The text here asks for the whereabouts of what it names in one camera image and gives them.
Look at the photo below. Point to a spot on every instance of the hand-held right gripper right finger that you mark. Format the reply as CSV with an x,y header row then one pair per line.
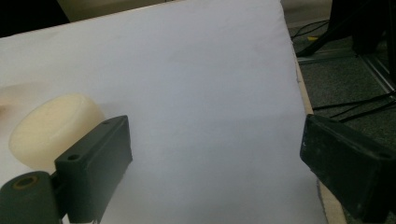
x,y
348,168

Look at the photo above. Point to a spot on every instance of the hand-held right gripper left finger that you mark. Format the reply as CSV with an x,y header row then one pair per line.
x,y
93,161

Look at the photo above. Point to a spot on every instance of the dark stand base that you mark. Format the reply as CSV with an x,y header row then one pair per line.
x,y
358,25

